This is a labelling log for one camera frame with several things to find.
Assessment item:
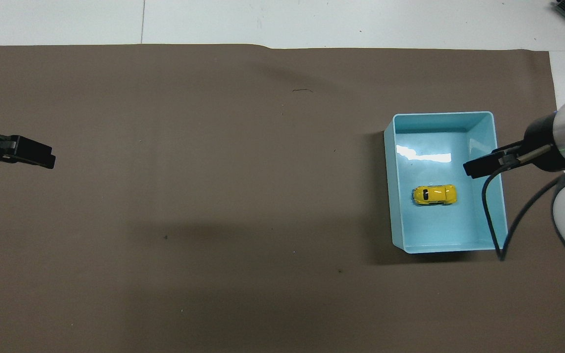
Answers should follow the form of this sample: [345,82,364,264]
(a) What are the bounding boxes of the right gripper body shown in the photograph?
[495,113,565,173]

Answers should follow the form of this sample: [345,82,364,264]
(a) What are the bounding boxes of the yellow beetle toy car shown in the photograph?
[412,184,458,207]

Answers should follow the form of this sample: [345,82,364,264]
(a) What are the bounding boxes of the light blue plastic box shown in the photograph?
[384,111,509,254]

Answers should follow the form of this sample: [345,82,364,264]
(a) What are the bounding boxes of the black cable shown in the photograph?
[482,145,561,262]

